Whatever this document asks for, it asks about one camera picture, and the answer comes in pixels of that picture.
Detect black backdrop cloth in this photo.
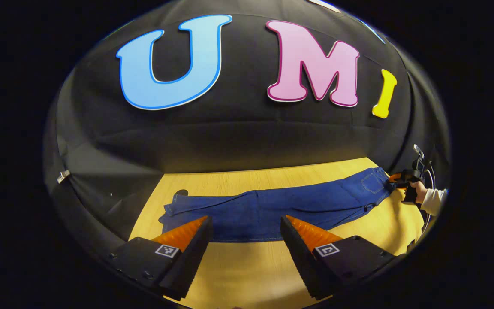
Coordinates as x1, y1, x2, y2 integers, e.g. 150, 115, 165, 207
43, 0, 451, 258

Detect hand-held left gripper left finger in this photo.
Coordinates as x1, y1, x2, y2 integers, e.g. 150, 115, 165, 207
111, 215, 214, 301

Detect blue denim jeans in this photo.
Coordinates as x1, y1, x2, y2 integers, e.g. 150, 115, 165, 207
158, 167, 396, 243

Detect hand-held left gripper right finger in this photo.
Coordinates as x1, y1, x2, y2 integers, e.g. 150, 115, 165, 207
280, 215, 396, 300

